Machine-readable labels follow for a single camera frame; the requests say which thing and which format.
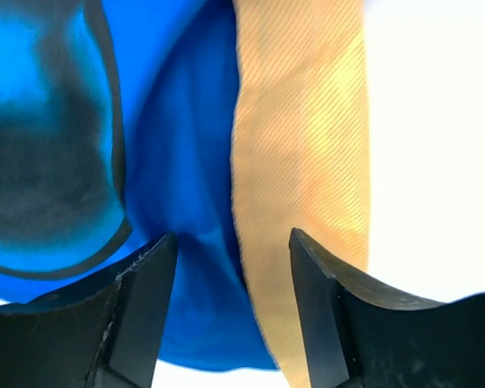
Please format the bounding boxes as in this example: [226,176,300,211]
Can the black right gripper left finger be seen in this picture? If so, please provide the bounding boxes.
[0,234,177,388]

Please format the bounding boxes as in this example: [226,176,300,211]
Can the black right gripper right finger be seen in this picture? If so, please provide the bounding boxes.
[289,229,485,388]

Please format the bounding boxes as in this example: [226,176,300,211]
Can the yellow printed pillowcase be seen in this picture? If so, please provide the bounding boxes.
[231,1,370,387]

